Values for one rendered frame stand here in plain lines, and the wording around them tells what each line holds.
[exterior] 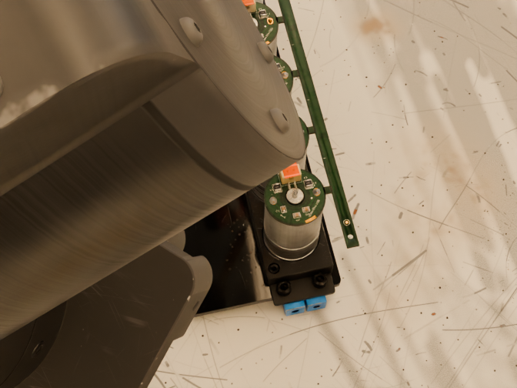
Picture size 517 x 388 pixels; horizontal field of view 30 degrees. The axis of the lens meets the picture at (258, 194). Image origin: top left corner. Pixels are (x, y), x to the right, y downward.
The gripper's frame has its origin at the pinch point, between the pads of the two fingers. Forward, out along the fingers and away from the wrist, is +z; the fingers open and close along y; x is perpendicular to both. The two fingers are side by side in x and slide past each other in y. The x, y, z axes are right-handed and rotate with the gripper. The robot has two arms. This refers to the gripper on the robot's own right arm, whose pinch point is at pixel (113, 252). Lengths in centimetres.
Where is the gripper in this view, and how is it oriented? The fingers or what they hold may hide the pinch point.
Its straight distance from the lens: 31.5
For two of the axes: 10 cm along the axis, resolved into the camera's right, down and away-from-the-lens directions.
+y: -8.4, -5.0, 2.2
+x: -4.8, 8.7, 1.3
